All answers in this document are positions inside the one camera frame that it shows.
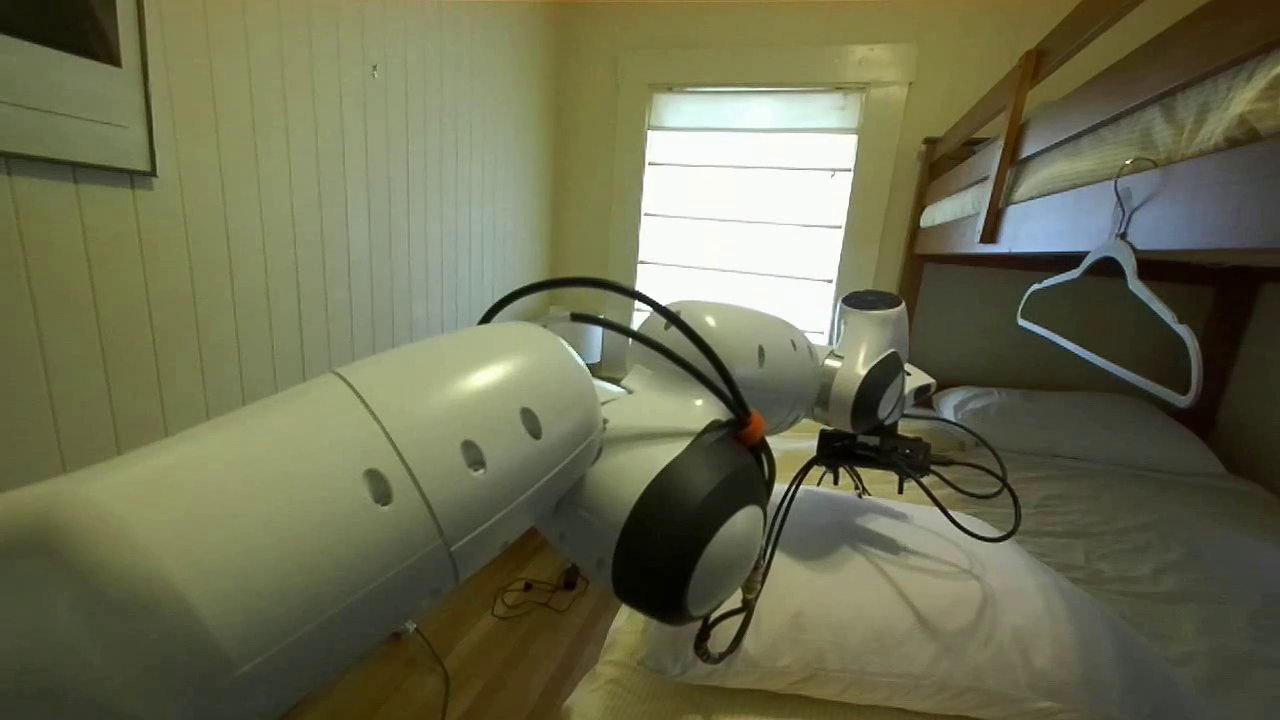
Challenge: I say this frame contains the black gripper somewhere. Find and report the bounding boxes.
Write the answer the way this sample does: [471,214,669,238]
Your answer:
[815,430,932,478]

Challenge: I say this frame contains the thin black cable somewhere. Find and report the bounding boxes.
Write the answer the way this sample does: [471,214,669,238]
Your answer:
[765,457,885,537]

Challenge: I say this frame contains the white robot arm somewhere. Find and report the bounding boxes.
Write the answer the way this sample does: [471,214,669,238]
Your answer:
[0,299,900,720]

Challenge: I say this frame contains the large white front pillow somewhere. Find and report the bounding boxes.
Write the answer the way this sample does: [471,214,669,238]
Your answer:
[634,478,1204,720]

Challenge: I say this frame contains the white back pillow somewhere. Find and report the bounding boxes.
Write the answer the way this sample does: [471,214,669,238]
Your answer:
[936,388,1223,472]

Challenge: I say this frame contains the white window blind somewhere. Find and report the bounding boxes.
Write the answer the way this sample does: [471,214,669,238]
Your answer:
[634,87,859,345]

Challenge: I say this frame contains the white plastic clothes hanger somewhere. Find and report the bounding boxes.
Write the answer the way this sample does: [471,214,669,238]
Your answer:
[1013,165,1204,409]

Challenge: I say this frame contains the grey bed sheet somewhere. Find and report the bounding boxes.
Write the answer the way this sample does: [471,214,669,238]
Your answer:
[914,435,1280,720]

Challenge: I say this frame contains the upper bunk mattress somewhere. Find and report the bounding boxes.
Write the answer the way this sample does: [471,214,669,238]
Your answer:
[914,43,1280,232]

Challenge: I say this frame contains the wooden bunk bed frame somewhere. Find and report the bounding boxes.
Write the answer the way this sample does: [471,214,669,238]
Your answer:
[900,0,1280,430]

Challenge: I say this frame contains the floor power cord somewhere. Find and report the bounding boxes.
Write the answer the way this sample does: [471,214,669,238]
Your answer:
[394,565,592,720]

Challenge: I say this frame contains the framed wall picture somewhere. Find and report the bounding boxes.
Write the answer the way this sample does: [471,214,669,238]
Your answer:
[0,0,157,175]

